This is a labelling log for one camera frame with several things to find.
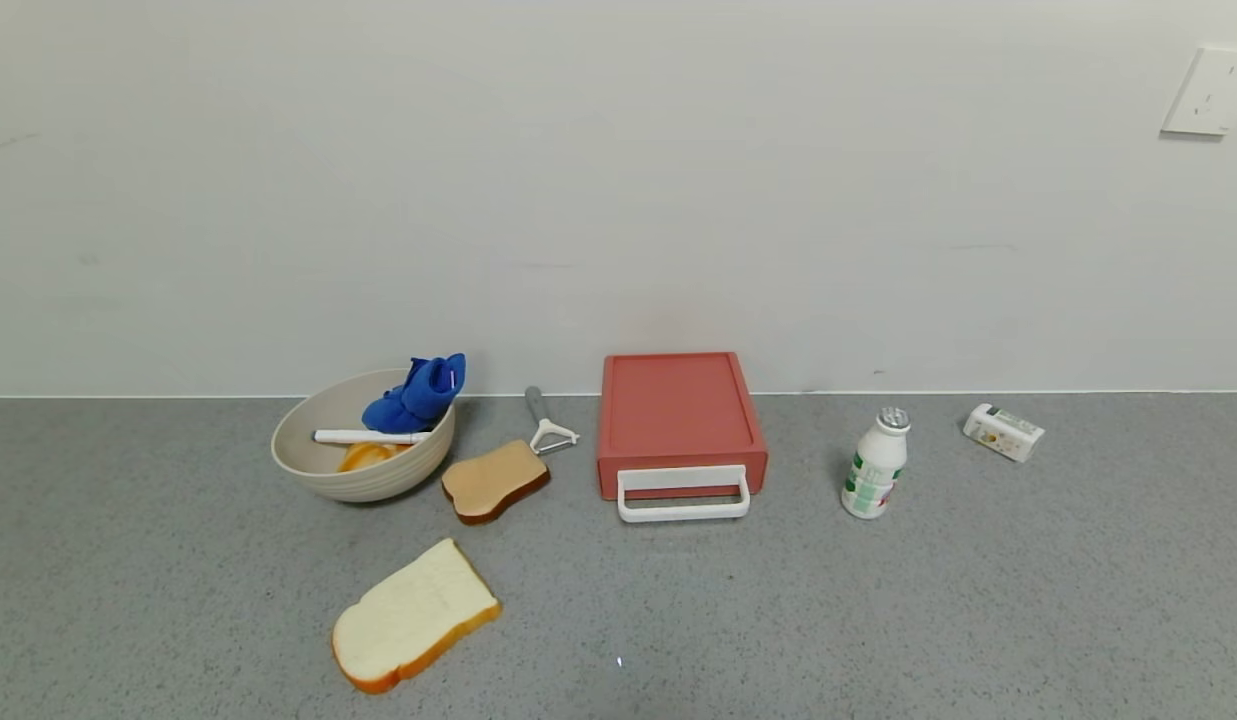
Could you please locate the red drawer cabinet case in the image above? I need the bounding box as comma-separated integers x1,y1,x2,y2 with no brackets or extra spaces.
596,352,769,501

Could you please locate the grey white peeler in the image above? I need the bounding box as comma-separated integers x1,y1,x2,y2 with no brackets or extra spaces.
524,386,581,456

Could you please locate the brown toast slice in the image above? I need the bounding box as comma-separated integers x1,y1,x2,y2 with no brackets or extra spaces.
441,440,552,526

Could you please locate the blue cloth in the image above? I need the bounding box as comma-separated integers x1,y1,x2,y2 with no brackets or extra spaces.
361,353,467,435

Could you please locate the orange toy food piece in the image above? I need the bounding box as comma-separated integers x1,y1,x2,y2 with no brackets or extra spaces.
338,443,411,473

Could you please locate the white marker pen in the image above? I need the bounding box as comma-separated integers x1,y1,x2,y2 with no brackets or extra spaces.
312,429,432,446

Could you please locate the white green yogurt bottle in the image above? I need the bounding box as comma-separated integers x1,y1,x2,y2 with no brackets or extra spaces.
841,406,912,520

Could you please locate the beige ribbed bowl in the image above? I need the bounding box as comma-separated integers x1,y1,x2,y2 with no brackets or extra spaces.
271,368,457,503

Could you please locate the white bread slice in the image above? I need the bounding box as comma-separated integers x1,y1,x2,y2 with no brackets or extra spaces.
331,538,502,696

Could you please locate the small white carton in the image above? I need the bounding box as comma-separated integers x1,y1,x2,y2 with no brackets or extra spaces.
963,403,1046,463

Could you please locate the white wall socket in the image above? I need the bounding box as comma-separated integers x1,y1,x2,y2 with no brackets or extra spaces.
1160,45,1237,138

